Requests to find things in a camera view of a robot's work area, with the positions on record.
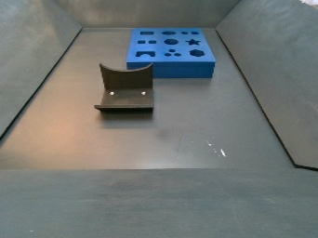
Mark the black curved holder stand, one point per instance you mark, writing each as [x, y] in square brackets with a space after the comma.
[127, 89]

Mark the blue shape sorter block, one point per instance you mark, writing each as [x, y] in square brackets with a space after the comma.
[178, 52]

